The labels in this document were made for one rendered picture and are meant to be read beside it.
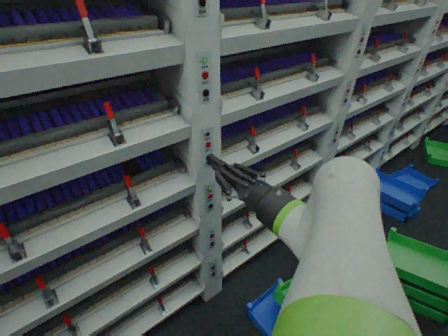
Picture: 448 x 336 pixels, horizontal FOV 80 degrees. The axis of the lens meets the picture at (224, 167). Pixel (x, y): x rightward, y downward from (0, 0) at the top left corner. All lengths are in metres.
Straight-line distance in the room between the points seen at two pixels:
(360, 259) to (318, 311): 0.07
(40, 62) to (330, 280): 0.52
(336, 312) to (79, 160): 0.54
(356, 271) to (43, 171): 0.56
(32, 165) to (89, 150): 0.11
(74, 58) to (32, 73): 0.07
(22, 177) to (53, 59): 0.23
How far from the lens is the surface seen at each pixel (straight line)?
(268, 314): 1.33
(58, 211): 0.77
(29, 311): 0.91
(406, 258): 1.50
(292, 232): 0.56
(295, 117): 1.13
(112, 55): 0.58
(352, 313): 0.22
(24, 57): 0.59
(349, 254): 0.28
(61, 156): 0.65
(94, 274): 0.90
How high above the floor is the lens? 1.19
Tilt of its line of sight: 36 degrees down
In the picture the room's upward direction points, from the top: straight up
